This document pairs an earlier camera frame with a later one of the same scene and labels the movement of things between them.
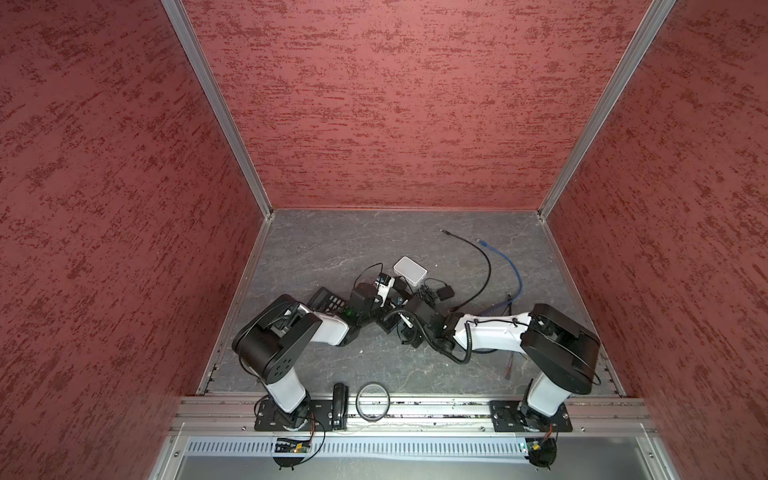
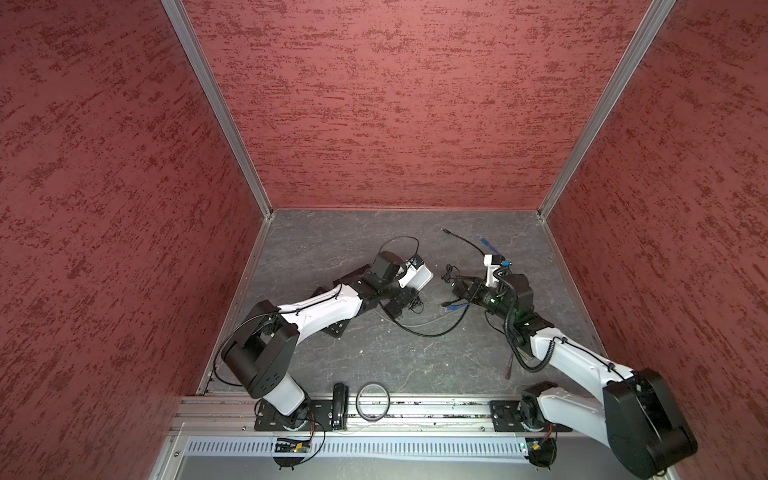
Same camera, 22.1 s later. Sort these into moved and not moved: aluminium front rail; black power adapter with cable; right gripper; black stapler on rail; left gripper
Moved: right gripper; black power adapter with cable
Not moved: black stapler on rail; left gripper; aluminium front rail
